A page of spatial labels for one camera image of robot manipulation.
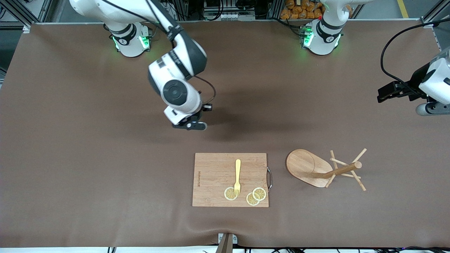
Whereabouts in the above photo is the wooden mug tree rack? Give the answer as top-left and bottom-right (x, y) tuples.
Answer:
(286, 148), (367, 192)

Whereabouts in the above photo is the bamboo cutting board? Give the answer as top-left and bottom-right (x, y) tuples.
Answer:
(192, 153), (269, 208)

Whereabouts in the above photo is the yellow plastic fork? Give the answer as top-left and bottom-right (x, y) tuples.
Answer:
(234, 159), (242, 196)

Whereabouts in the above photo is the brown table mat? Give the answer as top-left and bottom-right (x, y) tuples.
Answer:
(0, 20), (450, 248)

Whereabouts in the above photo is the white power strip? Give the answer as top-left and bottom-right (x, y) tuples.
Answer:
(203, 12), (256, 21)

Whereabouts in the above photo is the pile of orange snacks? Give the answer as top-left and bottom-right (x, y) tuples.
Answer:
(280, 0), (324, 20)

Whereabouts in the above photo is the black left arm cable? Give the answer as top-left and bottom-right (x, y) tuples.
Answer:
(381, 18), (450, 88)

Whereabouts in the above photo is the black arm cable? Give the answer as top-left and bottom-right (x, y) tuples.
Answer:
(102, 0), (216, 106)
(381, 18), (450, 88)

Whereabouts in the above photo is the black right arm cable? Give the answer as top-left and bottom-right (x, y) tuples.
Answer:
(102, 0), (216, 106)

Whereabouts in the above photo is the aluminium frame post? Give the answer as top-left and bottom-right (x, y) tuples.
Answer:
(0, 0), (53, 25)
(421, 0), (450, 28)

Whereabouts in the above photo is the metal table edge bracket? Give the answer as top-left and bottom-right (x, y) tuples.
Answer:
(217, 233), (238, 253)

